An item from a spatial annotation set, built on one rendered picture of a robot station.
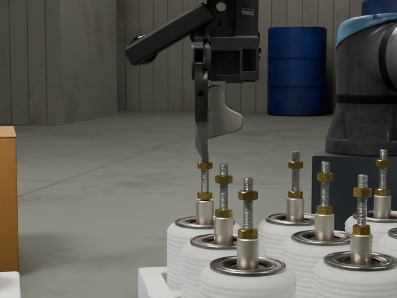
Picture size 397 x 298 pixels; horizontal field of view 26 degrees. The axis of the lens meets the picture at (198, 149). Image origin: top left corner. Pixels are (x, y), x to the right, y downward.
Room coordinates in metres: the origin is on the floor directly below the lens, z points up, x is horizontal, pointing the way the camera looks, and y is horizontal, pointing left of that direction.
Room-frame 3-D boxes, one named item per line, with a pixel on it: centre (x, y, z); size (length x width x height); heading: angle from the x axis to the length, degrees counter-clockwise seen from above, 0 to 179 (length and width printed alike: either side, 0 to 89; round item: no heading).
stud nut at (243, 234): (0.84, -0.05, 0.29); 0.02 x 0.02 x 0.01; 24
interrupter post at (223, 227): (0.95, -0.03, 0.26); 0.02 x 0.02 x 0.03
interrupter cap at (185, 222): (1.07, -0.01, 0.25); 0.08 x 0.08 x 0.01
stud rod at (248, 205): (0.84, -0.05, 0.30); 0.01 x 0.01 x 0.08
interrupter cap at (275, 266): (0.84, -0.05, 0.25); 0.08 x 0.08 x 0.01
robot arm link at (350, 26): (1.47, -0.30, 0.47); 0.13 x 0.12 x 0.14; 40
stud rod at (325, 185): (0.97, -0.14, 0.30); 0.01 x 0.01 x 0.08
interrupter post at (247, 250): (0.84, -0.05, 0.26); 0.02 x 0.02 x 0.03
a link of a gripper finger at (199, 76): (1.05, 0.00, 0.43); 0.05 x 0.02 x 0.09; 179
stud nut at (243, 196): (0.84, -0.05, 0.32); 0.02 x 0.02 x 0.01; 24
